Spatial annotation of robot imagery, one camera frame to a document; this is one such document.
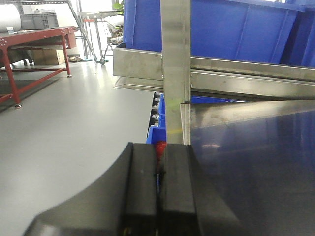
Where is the red object in bin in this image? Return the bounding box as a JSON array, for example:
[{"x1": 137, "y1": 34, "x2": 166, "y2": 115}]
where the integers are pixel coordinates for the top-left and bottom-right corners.
[{"x1": 155, "y1": 141, "x2": 167, "y2": 169}]

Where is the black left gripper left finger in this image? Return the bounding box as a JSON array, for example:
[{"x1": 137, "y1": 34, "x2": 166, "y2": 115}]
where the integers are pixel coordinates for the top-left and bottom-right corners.
[{"x1": 24, "y1": 143, "x2": 157, "y2": 236}]

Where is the steel shelf plate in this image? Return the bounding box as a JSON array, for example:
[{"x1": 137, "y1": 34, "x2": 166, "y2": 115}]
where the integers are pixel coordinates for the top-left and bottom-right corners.
[{"x1": 190, "y1": 100, "x2": 315, "y2": 236}]

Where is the red metal workbench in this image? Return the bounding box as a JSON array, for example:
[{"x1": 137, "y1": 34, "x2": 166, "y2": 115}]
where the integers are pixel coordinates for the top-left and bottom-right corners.
[{"x1": 0, "y1": 26, "x2": 78, "y2": 108}]

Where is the steel shelf rail frame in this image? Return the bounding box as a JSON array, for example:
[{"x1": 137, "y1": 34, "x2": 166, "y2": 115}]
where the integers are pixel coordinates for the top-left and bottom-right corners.
[{"x1": 113, "y1": 44, "x2": 315, "y2": 100}]

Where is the grey plastic crate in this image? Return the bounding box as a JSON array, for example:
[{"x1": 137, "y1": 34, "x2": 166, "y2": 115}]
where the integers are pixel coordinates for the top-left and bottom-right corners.
[{"x1": 20, "y1": 12, "x2": 59, "y2": 30}]

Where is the large blue plastic bin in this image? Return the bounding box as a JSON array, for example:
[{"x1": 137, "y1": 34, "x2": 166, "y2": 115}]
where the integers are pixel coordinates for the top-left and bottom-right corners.
[{"x1": 124, "y1": 0, "x2": 306, "y2": 64}]

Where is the cardboard box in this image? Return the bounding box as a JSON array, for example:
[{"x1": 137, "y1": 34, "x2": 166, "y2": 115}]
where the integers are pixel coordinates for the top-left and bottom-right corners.
[{"x1": 32, "y1": 49, "x2": 65, "y2": 65}]

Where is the small blue bin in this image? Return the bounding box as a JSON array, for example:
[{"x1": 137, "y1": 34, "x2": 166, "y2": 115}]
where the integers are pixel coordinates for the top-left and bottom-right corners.
[{"x1": 146, "y1": 92, "x2": 166, "y2": 144}]

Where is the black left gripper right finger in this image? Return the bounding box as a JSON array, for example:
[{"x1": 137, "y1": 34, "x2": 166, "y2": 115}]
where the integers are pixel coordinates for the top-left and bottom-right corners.
[{"x1": 159, "y1": 144, "x2": 243, "y2": 236}]

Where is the steel shelf upright post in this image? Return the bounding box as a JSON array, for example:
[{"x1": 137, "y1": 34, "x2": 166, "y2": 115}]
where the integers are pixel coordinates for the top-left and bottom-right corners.
[{"x1": 160, "y1": 0, "x2": 191, "y2": 145}]

